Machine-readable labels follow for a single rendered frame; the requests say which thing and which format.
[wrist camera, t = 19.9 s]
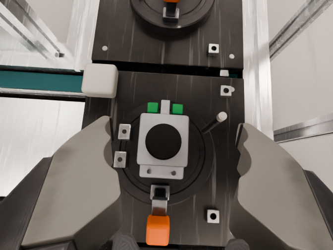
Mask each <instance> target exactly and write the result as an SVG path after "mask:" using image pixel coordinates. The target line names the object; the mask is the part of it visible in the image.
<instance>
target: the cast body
mask: <svg viewBox="0 0 333 250"><path fill-rule="evenodd" d="M169 110H170V100H161V114H152V113H142V114H141V116H140V126H139V138H138V150H137V164H139V165H140V171H139V176H140V177H143V178H161V179H179V180H181V179H183V173H184V167H187V164H188V138H189V117H188V116H185V115H170V114H169Z"/></svg>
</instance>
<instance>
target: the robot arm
mask: <svg viewBox="0 0 333 250"><path fill-rule="evenodd" d="M111 141H114V135H113V126H112V117H109V116H102V117H100V118H99V119H97V120H96V121H94V122H93V123H91V124H90V125H88V126H87V127H85V128H84V129H82V130H81V131H79V132H78V133H76V134H75V135H74V136H72V137H71V138H70V139H69V140H67V141H66V142H65V143H64V144H63V145H62V146H61V147H60V148H59V149H58V150H57V151H56V152H55V153H54V154H53V155H52V156H51V157H44V158H42V159H41V160H40V162H39V163H38V164H37V165H36V166H35V167H34V168H33V169H32V170H31V171H30V172H29V173H28V174H27V175H26V176H25V177H24V178H23V179H22V180H21V181H20V183H19V184H18V185H17V186H16V187H15V188H14V189H13V190H12V191H11V192H10V193H9V194H8V195H7V196H6V197H5V198H4V199H3V200H2V201H1V202H0V250H99V249H100V248H101V246H102V245H103V244H105V243H106V242H107V241H108V240H109V239H110V238H111V237H112V236H113V235H114V234H115V233H116V232H117V231H118V230H119V229H120V228H121V227H122V224H123V215H122V204H121V194H120V186H119V179H118V173H117V171H116V170H114V169H113V168H112V167H111V166H112V164H113V159H112V150H111ZM235 147H237V149H238V150H239V152H240V154H241V155H240V158H239V162H238V166H237V170H238V172H239V174H240V175H241V177H240V179H239V181H238V185H237V188H236V192H235V195H234V198H233V202H232V205H231V210H230V219H229V229H230V232H231V233H232V235H233V236H234V237H235V239H230V240H229V241H228V243H227V245H226V247H225V249H224V250H333V192H332V191H331V190H330V189H329V188H328V187H327V186H326V185H325V184H324V183H323V182H322V181H321V180H320V179H319V177H318V176H317V175H316V174H315V173H314V172H313V171H309V170H304V169H303V168H302V167H301V165H300V164H299V163H298V162H297V161H296V160H295V159H294V158H293V157H292V156H291V155H290V154H289V153H288V152H287V151H286V150H285V149H284V148H282V147H281V146H280V145H279V144H277V143H276V142H275V141H273V140H272V139H270V138H269V137H268V136H266V135H265V134H263V133H262V132H261V131H259V130H258V129H257V128H255V127H254V126H252V125H251V124H249V123H240V124H239V125H238V129H237V134H236V142H235ZM112 250H140V248H139V246H138V244H137V242H136V241H135V239H134V237H133V235H132V234H130V233H118V234H116V235H115V237H114V239H113V244H112Z"/></svg>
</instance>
